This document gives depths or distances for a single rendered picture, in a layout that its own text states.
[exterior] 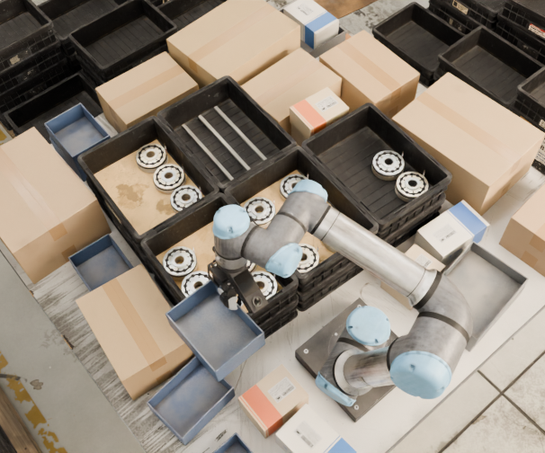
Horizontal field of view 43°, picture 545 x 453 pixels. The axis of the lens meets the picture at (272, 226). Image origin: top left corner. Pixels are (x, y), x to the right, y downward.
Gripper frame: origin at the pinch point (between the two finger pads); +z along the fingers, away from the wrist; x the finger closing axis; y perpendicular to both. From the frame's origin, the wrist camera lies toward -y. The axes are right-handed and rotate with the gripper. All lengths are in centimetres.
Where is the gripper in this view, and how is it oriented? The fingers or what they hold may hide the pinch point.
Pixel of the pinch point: (237, 306)
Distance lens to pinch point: 170.1
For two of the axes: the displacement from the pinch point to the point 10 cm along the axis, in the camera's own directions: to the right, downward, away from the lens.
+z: -0.3, 5.9, 8.1
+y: -6.2, -6.5, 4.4
